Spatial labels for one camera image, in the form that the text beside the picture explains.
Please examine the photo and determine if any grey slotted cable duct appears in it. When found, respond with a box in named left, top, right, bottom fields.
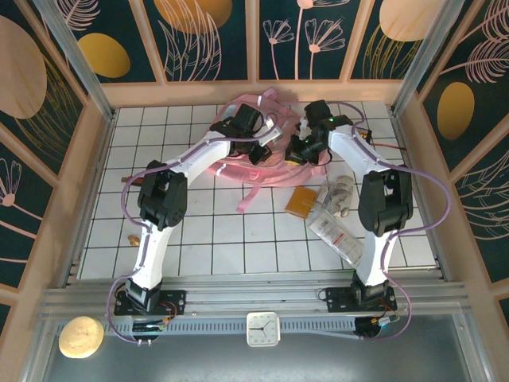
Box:
left=55, top=318, right=359, bottom=339

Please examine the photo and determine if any round yellow sponge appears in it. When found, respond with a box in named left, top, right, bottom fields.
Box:
left=58, top=316, right=106, bottom=359

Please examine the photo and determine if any pink student backpack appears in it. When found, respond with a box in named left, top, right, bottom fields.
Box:
left=206, top=88, right=331, bottom=214

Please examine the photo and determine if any white printed packet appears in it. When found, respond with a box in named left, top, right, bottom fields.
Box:
left=308, top=209, right=365, bottom=267

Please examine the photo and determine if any white square clock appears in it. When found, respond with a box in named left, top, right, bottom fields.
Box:
left=245, top=311, right=282, bottom=349

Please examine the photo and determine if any orange notebook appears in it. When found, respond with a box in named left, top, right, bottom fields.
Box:
left=284, top=186, right=319, bottom=220

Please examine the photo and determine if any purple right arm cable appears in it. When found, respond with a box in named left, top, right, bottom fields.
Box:
left=329, top=101, right=453, bottom=342

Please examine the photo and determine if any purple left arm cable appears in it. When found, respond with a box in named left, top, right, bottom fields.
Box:
left=107, top=101, right=287, bottom=346

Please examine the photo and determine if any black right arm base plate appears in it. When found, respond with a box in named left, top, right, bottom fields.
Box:
left=324, top=286, right=398, bottom=314

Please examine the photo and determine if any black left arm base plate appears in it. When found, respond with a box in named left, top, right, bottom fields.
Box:
left=114, top=289, right=188, bottom=318

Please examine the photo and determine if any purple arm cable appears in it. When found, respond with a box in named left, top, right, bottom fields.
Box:
left=107, top=101, right=287, bottom=346
left=329, top=101, right=453, bottom=342

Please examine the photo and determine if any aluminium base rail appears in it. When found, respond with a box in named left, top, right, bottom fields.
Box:
left=39, top=281, right=466, bottom=319

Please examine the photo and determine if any aluminium frame post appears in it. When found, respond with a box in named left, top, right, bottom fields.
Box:
left=33, top=0, right=117, bottom=120
left=391, top=0, right=466, bottom=116

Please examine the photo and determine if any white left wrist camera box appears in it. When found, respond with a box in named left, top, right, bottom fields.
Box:
left=260, top=112, right=284, bottom=147

